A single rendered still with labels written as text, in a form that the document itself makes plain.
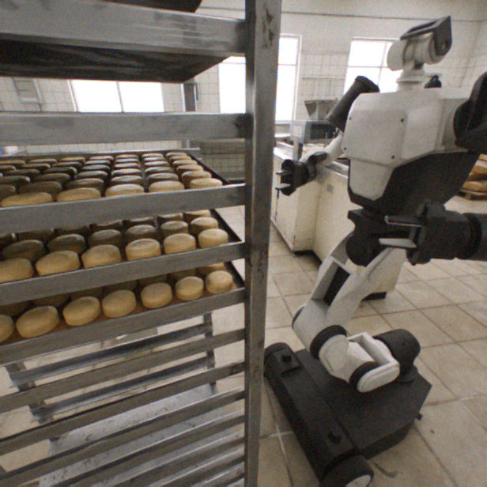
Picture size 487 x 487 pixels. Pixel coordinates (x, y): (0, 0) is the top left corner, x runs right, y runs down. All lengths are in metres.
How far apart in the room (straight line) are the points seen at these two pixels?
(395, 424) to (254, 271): 1.06
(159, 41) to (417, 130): 0.55
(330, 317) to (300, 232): 1.57
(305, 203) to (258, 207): 1.96
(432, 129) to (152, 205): 0.59
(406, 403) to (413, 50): 1.23
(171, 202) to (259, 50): 0.20
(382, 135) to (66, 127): 0.64
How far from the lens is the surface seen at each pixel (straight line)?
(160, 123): 0.34
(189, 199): 0.36
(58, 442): 1.40
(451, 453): 1.61
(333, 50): 5.73
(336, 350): 0.95
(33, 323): 0.50
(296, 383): 1.31
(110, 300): 0.49
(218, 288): 0.47
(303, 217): 2.35
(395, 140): 0.73
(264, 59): 0.34
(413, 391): 1.49
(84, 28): 0.35
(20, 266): 0.46
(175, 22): 0.35
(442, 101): 0.73
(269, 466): 1.36
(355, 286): 0.85
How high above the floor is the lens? 1.25
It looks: 27 degrees down
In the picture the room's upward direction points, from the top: straight up
